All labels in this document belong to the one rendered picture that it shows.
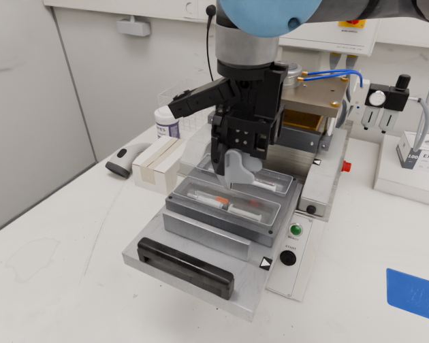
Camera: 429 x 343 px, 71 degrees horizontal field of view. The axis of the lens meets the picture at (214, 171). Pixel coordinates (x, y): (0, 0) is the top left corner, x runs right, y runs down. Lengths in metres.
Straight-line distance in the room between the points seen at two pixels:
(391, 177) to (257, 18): 0.88
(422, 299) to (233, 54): 0.66
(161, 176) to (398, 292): 0.64
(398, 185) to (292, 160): 0.39
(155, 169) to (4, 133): 1.17
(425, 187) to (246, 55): 0.81
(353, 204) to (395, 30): 0.55
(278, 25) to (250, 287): 0.34
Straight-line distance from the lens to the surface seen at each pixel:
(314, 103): 0.63
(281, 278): 0.69
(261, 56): 0.36
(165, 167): 0.89
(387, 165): 1.10
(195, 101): 0.43
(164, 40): 1.52
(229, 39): 0.36
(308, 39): 0.82
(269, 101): 0.38
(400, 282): 0.83
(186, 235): 0.50
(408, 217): 1.00
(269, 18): 0.23
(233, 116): 0.39
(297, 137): 0.64
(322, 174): 0.62
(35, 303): 0.79
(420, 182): 1.08
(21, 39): 1.91
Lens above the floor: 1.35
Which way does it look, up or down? 37 degrees down
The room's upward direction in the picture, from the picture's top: straight up
